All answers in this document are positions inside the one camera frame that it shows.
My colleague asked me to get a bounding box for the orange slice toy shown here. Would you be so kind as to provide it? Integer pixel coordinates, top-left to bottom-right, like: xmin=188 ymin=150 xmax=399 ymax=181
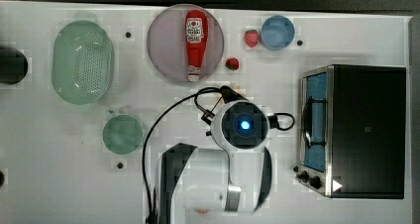
xmin=194 ymin=209 xmax=210 ymax=215

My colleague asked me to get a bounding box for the red toy strawberry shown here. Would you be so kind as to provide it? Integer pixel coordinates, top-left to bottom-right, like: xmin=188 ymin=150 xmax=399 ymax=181
xmin=225 ymin=57 xmax=240 ymax=70

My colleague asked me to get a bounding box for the pink toy strawberry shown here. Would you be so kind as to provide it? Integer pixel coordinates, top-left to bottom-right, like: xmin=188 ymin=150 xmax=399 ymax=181
xmin=245 ymin=30 xmax=260 ymax=48

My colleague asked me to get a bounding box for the peeled toy banana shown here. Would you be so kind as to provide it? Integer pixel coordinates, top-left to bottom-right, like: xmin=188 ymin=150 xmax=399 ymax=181
xmin=233 ymin=85 xmax=241 ymax=93

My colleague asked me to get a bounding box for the green mug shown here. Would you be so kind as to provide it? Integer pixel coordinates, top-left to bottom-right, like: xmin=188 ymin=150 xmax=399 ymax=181
xmin=102 ymin=110 xmax=144 ymax=155

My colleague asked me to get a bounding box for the blue bowl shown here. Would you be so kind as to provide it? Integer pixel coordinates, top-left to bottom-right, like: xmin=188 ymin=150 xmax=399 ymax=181
xmin=261 ymin=15 xmax=295 ymax=51

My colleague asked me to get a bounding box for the black cylinder upper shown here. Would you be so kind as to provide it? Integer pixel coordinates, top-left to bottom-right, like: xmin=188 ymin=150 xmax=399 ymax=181
xmin=0 ymin=46 xmax=29 ymax=84

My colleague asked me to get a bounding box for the red ketchup bottle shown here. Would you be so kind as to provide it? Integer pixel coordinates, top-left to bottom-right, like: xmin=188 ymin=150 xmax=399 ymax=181
xmin=184 ymin=10 xmax=209 ymax=82

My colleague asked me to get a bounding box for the grey round plate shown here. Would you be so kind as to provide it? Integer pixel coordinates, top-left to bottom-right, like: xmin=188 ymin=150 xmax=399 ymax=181
xmin=147 ymin=4 xmax=224 ymax=82

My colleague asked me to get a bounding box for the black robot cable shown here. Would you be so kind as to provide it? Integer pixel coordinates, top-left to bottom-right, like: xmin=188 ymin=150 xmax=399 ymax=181
xmin=142 ymin=84 xmax=246 ymax=224

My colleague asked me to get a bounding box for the green colander bowl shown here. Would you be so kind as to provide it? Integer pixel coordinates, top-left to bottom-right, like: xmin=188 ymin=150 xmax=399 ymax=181
xmin=52 ymin=12 xmax=115 ymax=112

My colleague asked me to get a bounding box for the black toaster oven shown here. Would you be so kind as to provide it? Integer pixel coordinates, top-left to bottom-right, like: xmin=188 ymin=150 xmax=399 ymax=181
xmin=294 ymin=64 xmax=406 ymax=199

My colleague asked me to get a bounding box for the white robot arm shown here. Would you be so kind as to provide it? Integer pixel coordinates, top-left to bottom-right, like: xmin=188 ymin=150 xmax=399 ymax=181
xmin=155 ymin=100 xmax=272 ymax=224

